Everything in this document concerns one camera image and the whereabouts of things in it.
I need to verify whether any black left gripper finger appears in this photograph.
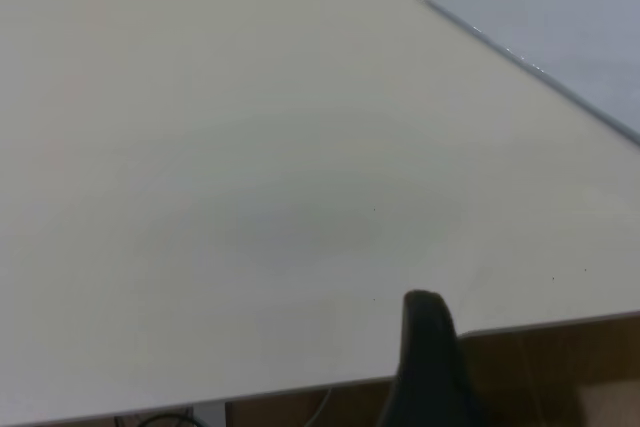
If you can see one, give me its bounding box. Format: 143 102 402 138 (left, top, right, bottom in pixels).
377 289 489 427

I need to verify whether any white paper sheet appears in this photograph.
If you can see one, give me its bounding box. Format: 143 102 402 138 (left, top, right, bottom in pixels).
429 0 640 138

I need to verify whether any transparent zipper bag green zip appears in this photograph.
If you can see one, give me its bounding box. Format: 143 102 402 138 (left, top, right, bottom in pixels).
415 0 640 148

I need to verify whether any white table leg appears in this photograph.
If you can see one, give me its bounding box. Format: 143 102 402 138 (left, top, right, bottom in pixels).
193 400 227 427

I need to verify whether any white cable under table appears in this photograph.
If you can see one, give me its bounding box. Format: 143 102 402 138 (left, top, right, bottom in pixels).
307 386 332 424

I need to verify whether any black cable under table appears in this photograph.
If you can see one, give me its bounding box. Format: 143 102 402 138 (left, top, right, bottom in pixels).
113 411 201 427

